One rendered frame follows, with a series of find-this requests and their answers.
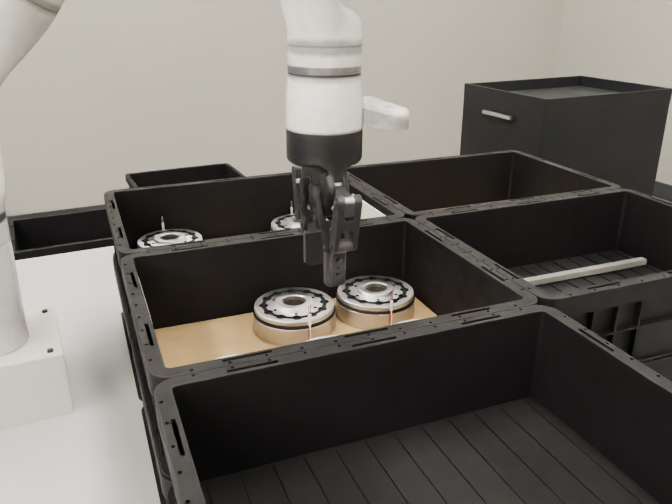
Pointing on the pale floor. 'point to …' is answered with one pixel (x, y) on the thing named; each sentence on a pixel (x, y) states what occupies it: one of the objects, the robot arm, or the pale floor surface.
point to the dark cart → (572, 124)
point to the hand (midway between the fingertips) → (323, 260)
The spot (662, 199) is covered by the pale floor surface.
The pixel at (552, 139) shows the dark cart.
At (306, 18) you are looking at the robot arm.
